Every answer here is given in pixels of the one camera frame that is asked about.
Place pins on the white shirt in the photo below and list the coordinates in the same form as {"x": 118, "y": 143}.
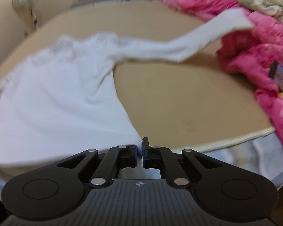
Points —
{"x": 49, "y": 103}

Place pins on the striped bed sheet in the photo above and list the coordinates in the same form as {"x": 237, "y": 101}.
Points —
{"x": 250, "y": 150}

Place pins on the tan bed mat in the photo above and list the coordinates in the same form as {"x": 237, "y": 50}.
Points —
{"x": 179, "y": 94}

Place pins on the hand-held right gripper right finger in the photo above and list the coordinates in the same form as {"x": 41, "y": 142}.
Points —
{"x": 144, "y": 151}

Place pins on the pink printed quilt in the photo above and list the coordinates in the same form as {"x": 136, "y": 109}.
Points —
{"x": 250, "y": 51}

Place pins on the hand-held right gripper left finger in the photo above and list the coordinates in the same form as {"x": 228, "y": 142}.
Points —
{"x": 138, "y": 152}

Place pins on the white standing fan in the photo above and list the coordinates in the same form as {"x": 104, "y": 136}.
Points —
{"x": 26, "y": 0}

